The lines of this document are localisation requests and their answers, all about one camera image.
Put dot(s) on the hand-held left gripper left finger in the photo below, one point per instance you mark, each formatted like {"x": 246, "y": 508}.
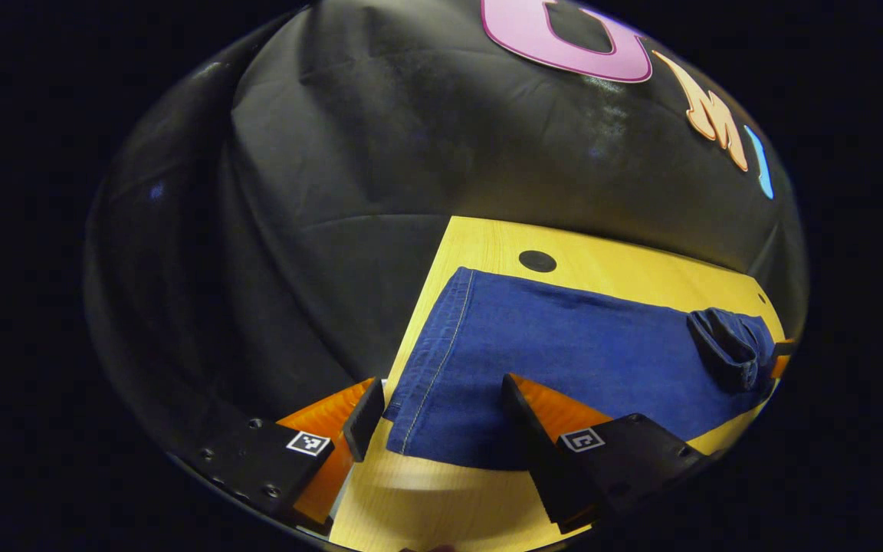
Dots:
{"x": 365, "y": 418}

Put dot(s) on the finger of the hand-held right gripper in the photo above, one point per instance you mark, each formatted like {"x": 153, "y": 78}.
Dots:
{"x": 779, "y": 366}

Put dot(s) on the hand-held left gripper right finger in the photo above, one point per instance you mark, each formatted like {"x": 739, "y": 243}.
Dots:
{"x": 533, "y": 452}

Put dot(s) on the blue denim jeans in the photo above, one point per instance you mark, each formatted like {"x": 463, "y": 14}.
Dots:
{"x": 564, "y": 345}

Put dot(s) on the black backdrop cloth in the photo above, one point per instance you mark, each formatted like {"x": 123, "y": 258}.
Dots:
{"x": 372, "y": 153}

